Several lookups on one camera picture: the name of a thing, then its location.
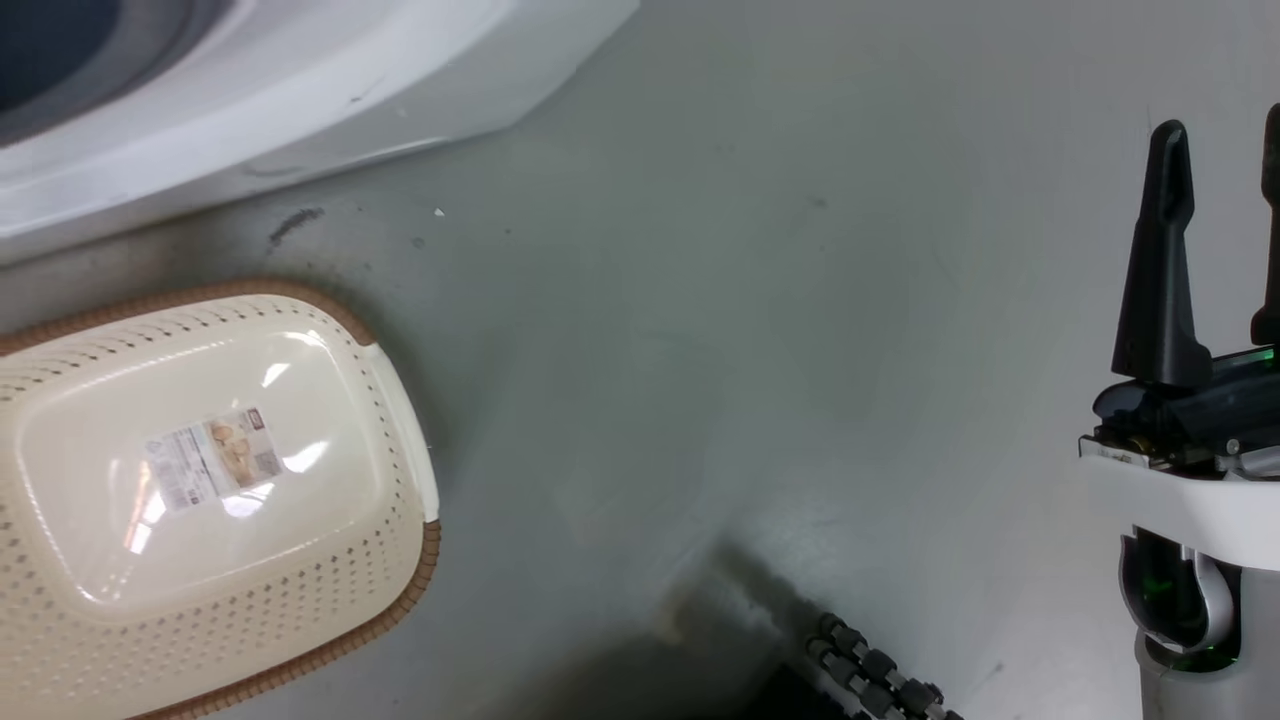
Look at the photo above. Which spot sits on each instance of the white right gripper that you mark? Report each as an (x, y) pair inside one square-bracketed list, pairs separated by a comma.
[(1200, 470)]

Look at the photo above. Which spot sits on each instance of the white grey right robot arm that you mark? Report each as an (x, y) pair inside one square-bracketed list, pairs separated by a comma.
[(1200, 620)]

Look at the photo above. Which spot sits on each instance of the cream perforated laundry basket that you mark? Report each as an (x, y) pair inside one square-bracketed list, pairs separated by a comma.
[(330, 480)]

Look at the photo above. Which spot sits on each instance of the white washing machine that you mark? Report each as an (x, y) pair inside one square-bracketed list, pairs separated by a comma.
[(300, 90)]

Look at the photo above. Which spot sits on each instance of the paper label sticker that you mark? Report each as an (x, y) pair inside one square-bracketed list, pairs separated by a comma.
[(212, 458)]

